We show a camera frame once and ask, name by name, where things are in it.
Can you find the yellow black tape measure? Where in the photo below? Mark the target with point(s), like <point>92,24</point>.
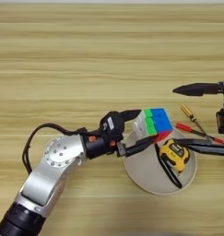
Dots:
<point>174,153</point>

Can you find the multicolour puzzle cube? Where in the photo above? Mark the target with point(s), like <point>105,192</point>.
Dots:
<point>156,123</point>

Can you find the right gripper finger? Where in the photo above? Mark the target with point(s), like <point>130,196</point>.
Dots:
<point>208,147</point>
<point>199,89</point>

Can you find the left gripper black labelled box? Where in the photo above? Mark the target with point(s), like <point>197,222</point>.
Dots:
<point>112,126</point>

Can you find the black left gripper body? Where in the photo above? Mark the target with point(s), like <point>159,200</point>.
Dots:
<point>98,146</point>

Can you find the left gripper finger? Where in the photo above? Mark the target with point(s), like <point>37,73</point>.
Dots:
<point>141,146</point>
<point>130,114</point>

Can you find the round beige plate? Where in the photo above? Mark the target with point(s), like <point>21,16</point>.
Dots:
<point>144,175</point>

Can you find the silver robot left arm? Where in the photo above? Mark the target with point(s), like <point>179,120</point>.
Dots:
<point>52,172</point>

